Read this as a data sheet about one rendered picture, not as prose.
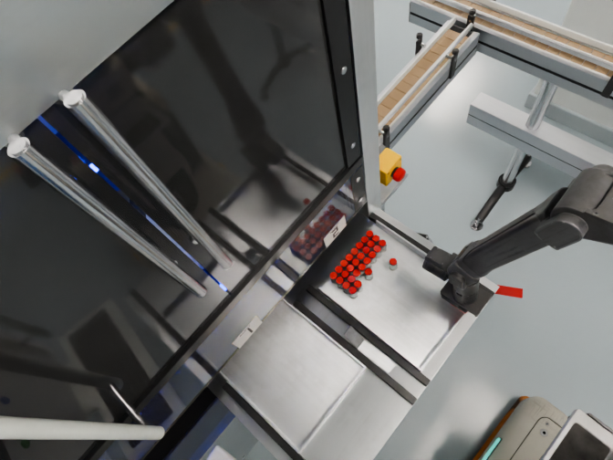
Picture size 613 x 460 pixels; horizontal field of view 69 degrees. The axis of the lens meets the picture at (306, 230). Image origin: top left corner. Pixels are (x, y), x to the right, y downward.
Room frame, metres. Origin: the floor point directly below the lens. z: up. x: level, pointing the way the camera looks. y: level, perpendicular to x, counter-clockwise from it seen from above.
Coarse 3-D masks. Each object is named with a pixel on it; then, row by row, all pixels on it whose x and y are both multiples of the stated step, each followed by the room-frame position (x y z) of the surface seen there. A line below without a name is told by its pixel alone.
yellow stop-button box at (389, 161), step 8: (384, 152) 0.67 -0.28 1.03; (392, 152) 0.66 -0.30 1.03; (384, 160) 0.65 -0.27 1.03; (392, 160) 0.64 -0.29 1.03; (400, 160) 0.64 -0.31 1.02; (384, 168) 0.62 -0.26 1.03; (392, 168) 0.62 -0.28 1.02; (384, 176) 0.61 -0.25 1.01; (392, 176) 0.61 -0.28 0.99; (384, 184) 0.61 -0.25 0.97
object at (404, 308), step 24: (384, 264) 0.42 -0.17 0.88; (408, 264) 0.39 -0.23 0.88; (336, 288) 0.40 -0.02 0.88; (384, 288) 0.35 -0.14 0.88; (408, 288) 0.33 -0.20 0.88; (432, 288) 0.30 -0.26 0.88; (360, 312) 0.32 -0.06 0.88; (384, 312) 0.29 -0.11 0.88; (408, 312) 0.27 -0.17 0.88; (432, 312) 0.24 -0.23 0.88; (456, 312) 0.22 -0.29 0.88; (384, 336) 0.23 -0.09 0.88; (408, 336) 0.21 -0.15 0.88; (432, 336) 0.19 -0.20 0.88; (408, 360) 0.15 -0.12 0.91
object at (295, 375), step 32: (288, 320) 0.37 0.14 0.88; (256, 352) 0.32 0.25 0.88; (288, 352) 0.29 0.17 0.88; (320, 352) 0.25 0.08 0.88; (256, 384) 0.24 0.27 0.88; (288, 384) 0.21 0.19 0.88; (320, 384) 0.18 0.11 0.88; (352, 384) 0.15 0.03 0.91; (288, 416) 0.13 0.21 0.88; (320, 416) 0.11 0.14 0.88
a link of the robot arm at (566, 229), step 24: (528, 216) 0.21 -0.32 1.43; (576, 216) 0.16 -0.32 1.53; (480, 240) 0.27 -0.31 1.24; (504, 240) 0.21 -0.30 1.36; (528, 240) 0.19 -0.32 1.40; (552, 240) 0.15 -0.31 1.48; (576, 240) 0.14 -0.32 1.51; (456, 264) 0.26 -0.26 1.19; (480, 264) 0.23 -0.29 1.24; (504, 264) 0.20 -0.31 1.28
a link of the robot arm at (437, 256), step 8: (432, 248) 0.34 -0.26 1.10; (440, 248) 0.33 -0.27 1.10; (432, 256) 0.32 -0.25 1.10; (440, 256) 0.31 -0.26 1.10; (448, 256) 0.30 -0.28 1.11; (424, 264) 0.32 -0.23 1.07; (432, 264) 0.31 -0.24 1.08; (440, 264) 0.29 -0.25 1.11; (448, 264) 0.28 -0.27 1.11; (432, 272) 0.29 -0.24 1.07; (440, 272) 0.28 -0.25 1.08; (456, 272) 0.25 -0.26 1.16; (456, 280) 0.23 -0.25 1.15; (464, 280) 0.23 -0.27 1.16; (464, 288) 0.22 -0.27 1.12
